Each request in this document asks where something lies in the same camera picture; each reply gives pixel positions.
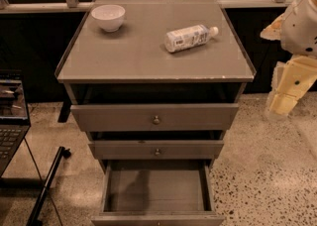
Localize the grey middle drawer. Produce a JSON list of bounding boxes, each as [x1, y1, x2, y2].
[[89, 140, 224, 160]]

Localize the white ceramic bowl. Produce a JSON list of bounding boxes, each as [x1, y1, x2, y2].
[[91, 5, 126, 32]]

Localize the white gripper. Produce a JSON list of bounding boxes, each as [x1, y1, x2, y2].
[[264, 55, 317, 120]]

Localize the grey drawer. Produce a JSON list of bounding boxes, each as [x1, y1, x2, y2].
[[71, 103, 239, 132], [89, 140, 224, 160], [91, 160, 225, 226]]

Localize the black stand pole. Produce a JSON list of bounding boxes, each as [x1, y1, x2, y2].
[[26, 147, 71, 226]]

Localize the black laptop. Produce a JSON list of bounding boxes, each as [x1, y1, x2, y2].
[[0, 70, 31, 176]]

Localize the grey top drawer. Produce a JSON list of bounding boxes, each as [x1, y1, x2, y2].
[[71, 103, 239, 132]]

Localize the grey drawer cabinet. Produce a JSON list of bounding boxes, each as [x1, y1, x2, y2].
[[54, 0, 258, 226]]

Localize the grey bottom drawer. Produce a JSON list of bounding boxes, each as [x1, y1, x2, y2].
[[91, 160, 225, 226]]

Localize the plastic water bottle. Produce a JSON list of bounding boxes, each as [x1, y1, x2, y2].
[[164, 25, 219, 53]]

